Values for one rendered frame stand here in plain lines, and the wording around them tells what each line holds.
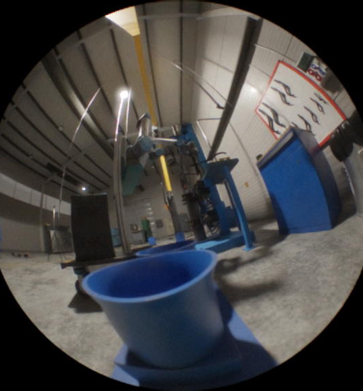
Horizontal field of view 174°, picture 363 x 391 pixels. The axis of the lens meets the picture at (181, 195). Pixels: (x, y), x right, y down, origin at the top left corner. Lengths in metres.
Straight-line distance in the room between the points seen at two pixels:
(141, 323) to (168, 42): 6.86
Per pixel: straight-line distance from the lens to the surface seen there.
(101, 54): 7.22
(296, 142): 1.24
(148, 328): 0.20
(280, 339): 0.51
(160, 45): 6.72
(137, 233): 7.87
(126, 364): 0.37
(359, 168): 1.15
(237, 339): 0.51
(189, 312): 0.20
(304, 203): 1.29
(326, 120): 2.34
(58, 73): 6.03
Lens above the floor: 0.44
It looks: 15 degrees up
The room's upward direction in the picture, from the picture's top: 15 degrees counter-clockwise
